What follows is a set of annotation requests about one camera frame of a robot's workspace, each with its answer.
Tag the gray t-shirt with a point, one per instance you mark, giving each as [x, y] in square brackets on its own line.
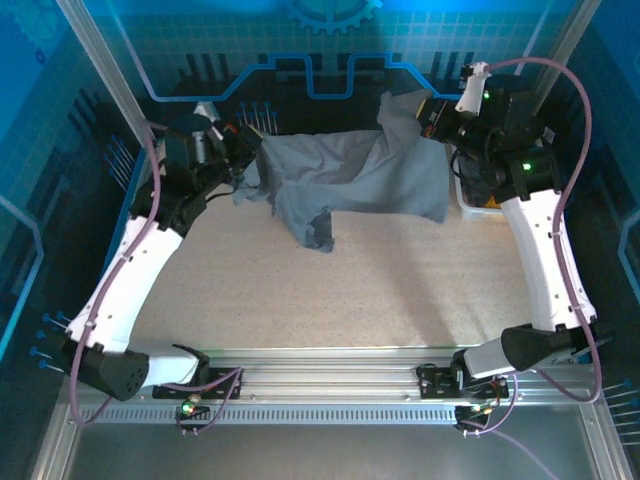
[350, 170]

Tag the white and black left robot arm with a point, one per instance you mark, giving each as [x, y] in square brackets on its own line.
[125, 280]

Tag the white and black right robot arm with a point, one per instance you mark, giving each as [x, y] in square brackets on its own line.
[545, 260]

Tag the white plastic bin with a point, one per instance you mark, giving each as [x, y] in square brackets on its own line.
[475, 212]

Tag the small circuit board green LED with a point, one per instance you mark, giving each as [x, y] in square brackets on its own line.
[190, 406]
[475, 412]

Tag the aluminium frame post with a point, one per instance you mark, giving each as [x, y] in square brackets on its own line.
[565, 50]
[100, 65]

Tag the aluminium frame rail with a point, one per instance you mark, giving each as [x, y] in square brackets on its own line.
[325, 375]

